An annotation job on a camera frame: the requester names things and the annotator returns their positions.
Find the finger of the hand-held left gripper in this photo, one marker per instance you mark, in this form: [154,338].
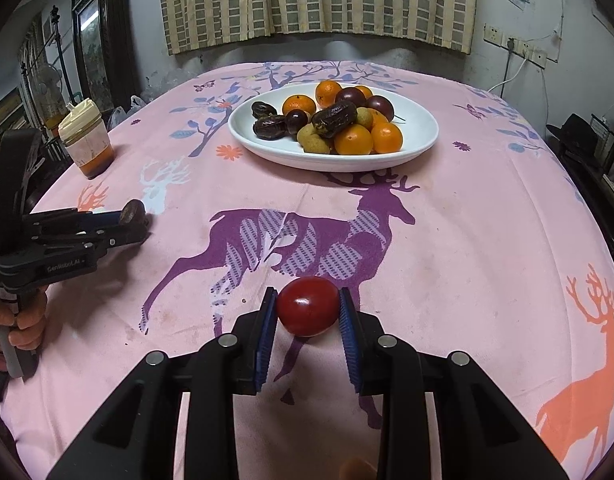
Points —
[104,219]
[122,234]

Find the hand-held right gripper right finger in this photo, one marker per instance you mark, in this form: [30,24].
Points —
[349,345]

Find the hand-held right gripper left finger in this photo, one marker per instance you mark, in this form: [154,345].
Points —
[267,340]

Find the dark brown water chestnut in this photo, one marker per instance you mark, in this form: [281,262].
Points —
[334,119]
[133,210]
[269,126]
[263,109]

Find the red cherry tomato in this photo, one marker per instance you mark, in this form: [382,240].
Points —
[307,307]

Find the tan longan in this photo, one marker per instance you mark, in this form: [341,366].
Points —
[323,148]
[308,136]

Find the dark red cherry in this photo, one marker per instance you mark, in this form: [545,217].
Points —
[297,120]

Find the round olive green fruit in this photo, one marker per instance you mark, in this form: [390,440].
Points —
[364,118]

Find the white oval plate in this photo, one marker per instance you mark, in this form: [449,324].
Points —
[417,125]

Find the dark purple plum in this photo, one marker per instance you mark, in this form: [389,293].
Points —
[350,96]
[380,106]

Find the person's left hand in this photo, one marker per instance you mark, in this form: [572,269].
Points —
[29,322]

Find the jar with orange contents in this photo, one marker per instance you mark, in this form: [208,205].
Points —
[87,155]

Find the white plastic bag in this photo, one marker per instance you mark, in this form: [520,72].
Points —
[122,110]

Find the white standing fan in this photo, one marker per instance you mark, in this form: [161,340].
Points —
[49,77]

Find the dark framed cabinet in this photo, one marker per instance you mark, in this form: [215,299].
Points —
[114,35]

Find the pink deer print tablecloth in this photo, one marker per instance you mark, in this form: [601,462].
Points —
[487,210]

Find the small orange mandarin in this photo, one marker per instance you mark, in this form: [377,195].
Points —
[364,91]

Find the beige checked curtain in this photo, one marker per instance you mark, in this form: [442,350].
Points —
[312,0]

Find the black hat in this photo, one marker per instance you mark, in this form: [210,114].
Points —
[574,127]

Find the white wall outlet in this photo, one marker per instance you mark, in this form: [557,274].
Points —
[532,51]
[494,35]

